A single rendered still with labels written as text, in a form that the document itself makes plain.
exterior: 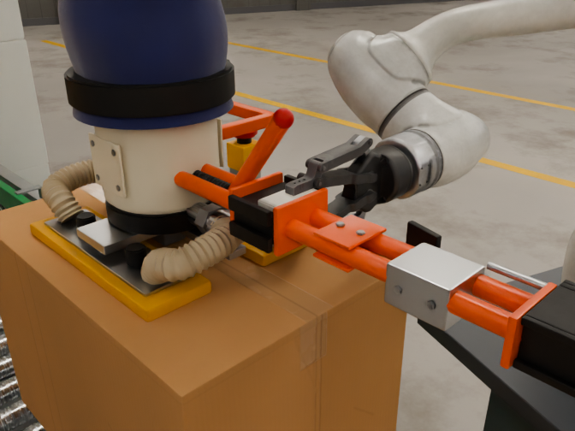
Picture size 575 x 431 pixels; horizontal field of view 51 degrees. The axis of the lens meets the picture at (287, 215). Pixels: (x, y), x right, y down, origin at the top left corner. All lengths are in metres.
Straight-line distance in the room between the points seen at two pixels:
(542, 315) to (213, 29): 0.51
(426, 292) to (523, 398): 0.65
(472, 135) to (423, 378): 1.53
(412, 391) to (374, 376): 1.36
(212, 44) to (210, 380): 0.40
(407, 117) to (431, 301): 0.40
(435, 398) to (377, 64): 1.55
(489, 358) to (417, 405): 1.00
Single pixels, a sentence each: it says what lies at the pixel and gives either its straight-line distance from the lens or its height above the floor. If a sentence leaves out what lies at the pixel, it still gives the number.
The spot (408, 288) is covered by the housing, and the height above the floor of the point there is 1.20.
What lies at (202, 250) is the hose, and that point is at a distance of 0.73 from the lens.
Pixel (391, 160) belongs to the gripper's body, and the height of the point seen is 1.23.
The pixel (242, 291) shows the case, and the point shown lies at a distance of 0.79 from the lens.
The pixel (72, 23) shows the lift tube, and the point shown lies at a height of 1.40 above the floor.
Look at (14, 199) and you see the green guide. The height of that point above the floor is 0.63.
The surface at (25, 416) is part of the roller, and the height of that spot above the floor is 0.53.
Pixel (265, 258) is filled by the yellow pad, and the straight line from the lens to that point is 0.84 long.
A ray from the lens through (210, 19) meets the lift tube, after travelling 0.78.
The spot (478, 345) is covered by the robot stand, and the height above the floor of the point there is 0.75.
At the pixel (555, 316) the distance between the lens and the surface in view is 0.52.
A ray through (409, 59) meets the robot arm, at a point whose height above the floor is 1.33.
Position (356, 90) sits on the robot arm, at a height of 1.28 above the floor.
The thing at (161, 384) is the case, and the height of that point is 1.07.
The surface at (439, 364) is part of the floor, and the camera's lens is 2.42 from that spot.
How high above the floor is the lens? 1.50
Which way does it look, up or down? 26 degrees down
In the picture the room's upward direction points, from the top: straight up
